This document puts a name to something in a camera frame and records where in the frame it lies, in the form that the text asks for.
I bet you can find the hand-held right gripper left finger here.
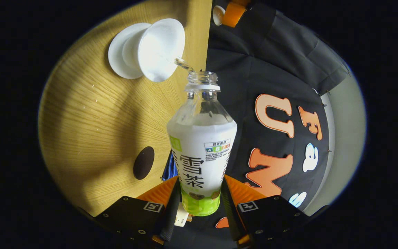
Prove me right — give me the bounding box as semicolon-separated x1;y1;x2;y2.
94;176;181;244

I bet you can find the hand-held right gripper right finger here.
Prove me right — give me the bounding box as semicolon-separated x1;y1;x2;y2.
221;175;327;244

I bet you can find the dark round coaster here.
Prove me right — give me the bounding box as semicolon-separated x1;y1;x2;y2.
133;146;155;180

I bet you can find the white teacup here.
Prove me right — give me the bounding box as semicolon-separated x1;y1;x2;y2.
122;18;186;83

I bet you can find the white green label water bottle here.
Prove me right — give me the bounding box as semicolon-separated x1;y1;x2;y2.
167;71;238;217

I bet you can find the blue towel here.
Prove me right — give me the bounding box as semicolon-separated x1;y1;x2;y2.
161;150;190;228

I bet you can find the white saucer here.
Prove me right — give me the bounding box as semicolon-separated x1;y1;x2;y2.
108;23;151;80

